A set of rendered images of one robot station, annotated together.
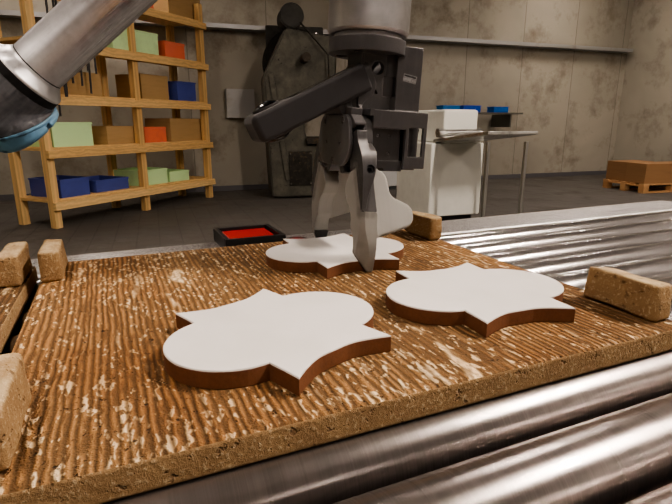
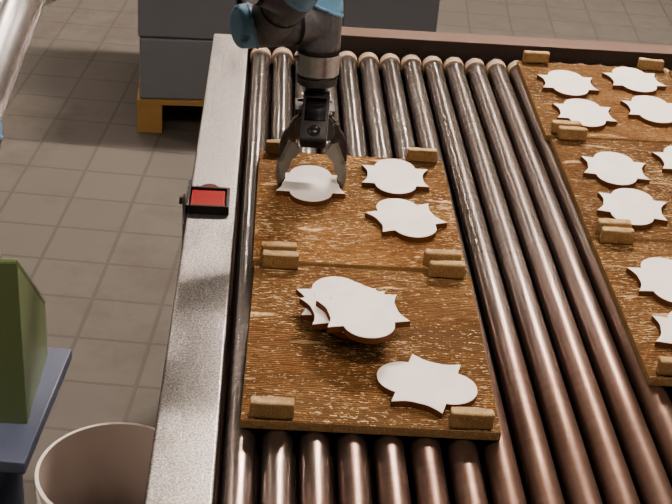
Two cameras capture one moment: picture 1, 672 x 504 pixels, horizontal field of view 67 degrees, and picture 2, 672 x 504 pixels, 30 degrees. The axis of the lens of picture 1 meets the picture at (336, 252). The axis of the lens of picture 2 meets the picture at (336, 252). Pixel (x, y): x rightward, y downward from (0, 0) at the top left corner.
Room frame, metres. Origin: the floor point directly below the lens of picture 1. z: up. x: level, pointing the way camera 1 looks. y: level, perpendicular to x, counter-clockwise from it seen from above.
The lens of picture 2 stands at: (-0.25, 1.88, 1.97)
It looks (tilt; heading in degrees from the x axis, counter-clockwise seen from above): 30 degrees down; 290
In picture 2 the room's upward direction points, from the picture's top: 5 degrees clockwise
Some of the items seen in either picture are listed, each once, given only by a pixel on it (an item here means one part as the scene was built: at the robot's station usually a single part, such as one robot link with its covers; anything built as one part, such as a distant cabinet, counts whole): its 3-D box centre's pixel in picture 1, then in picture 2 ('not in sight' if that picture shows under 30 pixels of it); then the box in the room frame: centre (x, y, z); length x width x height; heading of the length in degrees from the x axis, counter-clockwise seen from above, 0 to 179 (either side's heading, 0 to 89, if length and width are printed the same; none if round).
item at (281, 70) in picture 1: (307, 105); not in sight; (7.68, 0.42, 1.31); 1.37 x 1.18 x 2.62; 109
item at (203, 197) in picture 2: (248, 238); (208, 201); (0.64, 0.11, 0.92); 0.06 x 0.06 x 0.01; 24
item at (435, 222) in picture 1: (422, 224); (281, 147); (0.59, -0.10, 0.95); 0.06 x 0.02 x 0.03; 24
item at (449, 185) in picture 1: (438, 164); not in sight; (5.81, -1.16, 0.60); 2.54 x 0.66 x 1.20; 19
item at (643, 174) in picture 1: (653, 175); not in sight; (8.32, -5.20, 0.22); 1.24 x 0.85 x 0.45; 109
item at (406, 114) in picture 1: (370, 109); (314, 106); (0.50, -0.03, 1.08); 0.09 x 0.08 x 0.12; 114
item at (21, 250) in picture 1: (14, 263); (280, 259); (0.42, 0.28, 0.95); 0.06 x 0.02 x 0.03; 23
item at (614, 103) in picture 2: not in sight; (610, 97); (0.09, -0.72, 0.94); 0.41 x 0.35 x 0.04; 113
